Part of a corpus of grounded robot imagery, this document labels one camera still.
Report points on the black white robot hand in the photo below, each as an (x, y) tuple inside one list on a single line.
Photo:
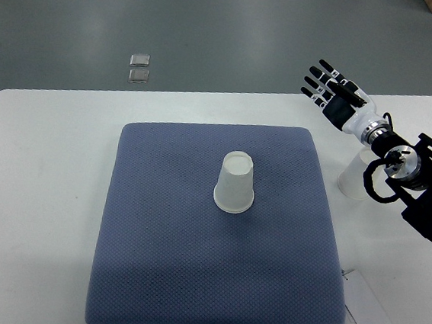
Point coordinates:
[(343, 103)]

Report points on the white paper cup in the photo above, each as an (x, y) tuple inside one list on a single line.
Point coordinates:
[(234, 191), (350, 181)]

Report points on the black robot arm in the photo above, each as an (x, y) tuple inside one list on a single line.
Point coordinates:
[(409, 175)]

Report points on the white paper cup on cushion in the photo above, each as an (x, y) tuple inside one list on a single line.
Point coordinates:
[(234, 191)]

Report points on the white paper tag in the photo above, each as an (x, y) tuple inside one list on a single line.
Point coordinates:
[(361, 302)]

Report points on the upper metal floor plate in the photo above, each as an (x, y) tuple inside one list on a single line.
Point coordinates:
[(139, 59)]

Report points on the blue quilted cushion pad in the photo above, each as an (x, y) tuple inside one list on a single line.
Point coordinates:
[(166, 254)]

